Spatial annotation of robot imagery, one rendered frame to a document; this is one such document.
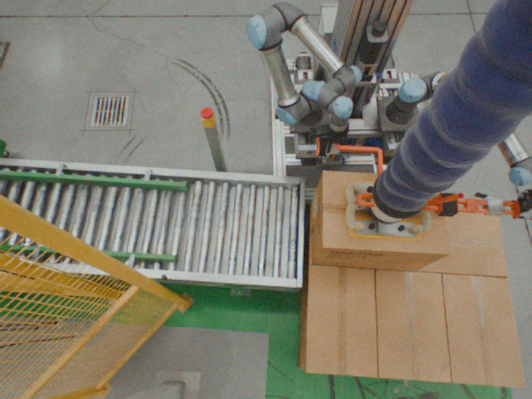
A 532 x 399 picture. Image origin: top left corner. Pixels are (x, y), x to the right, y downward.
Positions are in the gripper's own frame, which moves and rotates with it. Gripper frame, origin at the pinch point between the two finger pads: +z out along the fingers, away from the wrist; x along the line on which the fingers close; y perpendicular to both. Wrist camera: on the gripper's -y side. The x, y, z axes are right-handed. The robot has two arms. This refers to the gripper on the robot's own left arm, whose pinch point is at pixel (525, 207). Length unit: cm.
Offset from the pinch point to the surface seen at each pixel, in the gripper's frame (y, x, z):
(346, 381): 57, 86, 120
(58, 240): 172, 40, -60
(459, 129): 68, 8, -76
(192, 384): 160, 94, 120
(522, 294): -72, 21, 120
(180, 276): 165, 31, 62
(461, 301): 0, 35, 66
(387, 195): 69, 6, -20
